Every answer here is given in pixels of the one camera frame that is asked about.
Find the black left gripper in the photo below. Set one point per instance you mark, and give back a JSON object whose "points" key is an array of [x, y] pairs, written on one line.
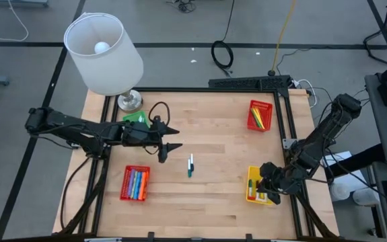
{"points": [[149, 136]]}

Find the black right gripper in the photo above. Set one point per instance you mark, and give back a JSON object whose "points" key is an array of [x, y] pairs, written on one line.
{"points": [[275, 183]]}

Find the yellow-capped thin marker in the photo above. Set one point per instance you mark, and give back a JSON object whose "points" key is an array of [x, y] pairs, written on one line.
{"points": [[262, 195]]}

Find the yellow plastic basket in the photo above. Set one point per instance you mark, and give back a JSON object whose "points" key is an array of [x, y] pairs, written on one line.
{"points": [[253, 174]]}

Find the black-capped thin marker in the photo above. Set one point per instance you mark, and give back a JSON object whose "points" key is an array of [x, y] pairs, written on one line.
{"points": [[192, 163]]}

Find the teal-capped thin marker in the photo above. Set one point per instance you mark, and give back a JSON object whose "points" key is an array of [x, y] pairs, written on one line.
{"points": [[189, 169]]}

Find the green plastic basket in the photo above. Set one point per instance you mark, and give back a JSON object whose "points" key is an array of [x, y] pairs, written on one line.
{"points": [[136, 117]]}

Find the orange fat marker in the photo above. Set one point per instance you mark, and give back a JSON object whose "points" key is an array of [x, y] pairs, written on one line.
{"points": [[143, 186]]}

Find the purple fat marker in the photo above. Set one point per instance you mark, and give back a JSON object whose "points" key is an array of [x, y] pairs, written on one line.
{"points": [[131, 183]]}

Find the yellow highlighter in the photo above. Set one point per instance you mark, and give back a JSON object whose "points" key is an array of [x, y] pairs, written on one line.
{"points": [[260, 119]]}

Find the pale yellow-green highlighter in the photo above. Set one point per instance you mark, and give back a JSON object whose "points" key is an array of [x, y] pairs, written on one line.
{"points": [[257, 118]]}

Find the red plastic basket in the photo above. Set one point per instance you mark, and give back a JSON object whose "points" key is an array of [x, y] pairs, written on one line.
{"points": [[123, 183], [267, 114]]}

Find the green highlighter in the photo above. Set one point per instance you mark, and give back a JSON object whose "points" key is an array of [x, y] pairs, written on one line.
{"points": [[254, 117]]}

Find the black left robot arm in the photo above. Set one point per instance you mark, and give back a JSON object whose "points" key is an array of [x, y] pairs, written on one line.
{"points": [[75, 129]]}

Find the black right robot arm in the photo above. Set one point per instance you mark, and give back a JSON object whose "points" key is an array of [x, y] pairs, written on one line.
{"points": [[321, 141]]}

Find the white paper roll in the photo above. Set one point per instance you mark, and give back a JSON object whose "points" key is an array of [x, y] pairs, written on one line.
{"points": [[366, 197], [339, 192]]}

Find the white paper sheet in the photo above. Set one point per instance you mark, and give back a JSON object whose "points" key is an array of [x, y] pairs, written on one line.
{"points": [[343, 157]]}

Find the white shade silver table lamp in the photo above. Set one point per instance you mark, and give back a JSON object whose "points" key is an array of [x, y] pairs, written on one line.
{"points": [[112, 74]]}

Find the white light bulb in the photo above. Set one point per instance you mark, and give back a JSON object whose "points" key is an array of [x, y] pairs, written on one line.
{"points": [[102, 47]]}

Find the silver metal bracket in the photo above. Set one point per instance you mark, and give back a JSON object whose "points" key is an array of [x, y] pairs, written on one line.
{"points": [[287, 142]]}

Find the black aluminium table frame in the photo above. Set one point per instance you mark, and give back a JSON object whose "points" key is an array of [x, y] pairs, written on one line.
{"points": [[196, 89]]}

